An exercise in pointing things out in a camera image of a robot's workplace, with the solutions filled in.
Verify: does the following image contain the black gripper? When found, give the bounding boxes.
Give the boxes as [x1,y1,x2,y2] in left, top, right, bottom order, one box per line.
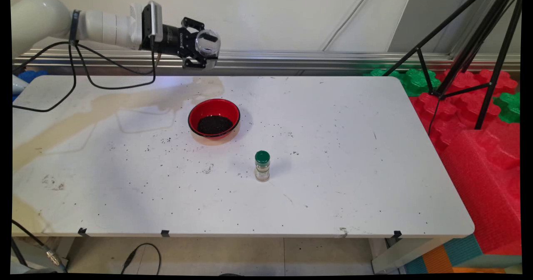
[162,17,207,69]

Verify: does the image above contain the clear plastic jar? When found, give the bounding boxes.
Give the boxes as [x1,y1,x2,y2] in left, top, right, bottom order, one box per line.
[194,29,222,69]

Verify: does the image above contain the red bowl with black rim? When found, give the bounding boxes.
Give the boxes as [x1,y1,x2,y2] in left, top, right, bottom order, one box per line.
[188,99,242,140]

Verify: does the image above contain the black granule heap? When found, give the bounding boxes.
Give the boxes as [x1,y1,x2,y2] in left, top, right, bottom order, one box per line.
[197,115,234,136]

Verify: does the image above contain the spice bottle with green cap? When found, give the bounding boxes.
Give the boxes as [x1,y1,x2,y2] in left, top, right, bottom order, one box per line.
[255,150,271,182]

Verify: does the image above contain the green foam block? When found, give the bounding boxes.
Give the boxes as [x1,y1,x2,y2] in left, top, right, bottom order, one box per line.
[493,92,521,124]
[364,68,441,97]

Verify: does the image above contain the grey table leg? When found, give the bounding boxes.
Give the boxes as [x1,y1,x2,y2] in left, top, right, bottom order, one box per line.
[12,238,69,273]
[372,236,452,274]

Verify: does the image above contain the studded pink-red foam block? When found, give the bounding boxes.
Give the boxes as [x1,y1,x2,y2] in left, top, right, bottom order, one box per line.
[410,69,520,156]

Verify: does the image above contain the black tripod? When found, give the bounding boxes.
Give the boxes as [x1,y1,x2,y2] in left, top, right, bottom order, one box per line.
[381,0,523,131]

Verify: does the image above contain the large pink-red foam block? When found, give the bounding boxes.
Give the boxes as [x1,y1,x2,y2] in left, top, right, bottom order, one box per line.
[439,122,522,255]

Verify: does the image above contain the orange foam block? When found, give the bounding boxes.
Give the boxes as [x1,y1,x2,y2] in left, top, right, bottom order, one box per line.
[423,245,506,275]

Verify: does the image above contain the teal foam block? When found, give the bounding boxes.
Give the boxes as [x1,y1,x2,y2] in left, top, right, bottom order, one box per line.
[405,233,483,275]

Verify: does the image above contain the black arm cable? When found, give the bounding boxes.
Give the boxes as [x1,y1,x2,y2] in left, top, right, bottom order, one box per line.
[12,39,158,113]
[12,41,154,77]

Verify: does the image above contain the aluminium rail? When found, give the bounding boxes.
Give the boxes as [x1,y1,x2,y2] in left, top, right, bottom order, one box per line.
[12,49,521,76]

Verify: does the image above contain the black strap on arm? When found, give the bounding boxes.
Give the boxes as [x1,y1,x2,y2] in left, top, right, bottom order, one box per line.
[69,10,82,46]

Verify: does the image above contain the white wall cable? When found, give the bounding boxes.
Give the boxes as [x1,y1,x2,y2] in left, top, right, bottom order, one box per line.
[322,0,375,52]

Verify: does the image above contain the black floor cable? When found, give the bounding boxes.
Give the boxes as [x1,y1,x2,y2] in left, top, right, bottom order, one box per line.
[121,243,162,275]

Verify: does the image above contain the thin black tripod cable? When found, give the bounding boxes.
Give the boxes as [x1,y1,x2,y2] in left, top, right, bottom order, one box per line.
[428,97,442,136]

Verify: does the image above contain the black cable with metal plug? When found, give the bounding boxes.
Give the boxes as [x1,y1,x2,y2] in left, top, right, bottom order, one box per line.
[12,220,68,273]

